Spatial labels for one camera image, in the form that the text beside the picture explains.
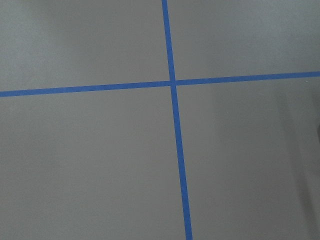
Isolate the brown paper table cover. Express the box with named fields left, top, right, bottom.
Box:
left=0, top=0, right=320, bottom=240

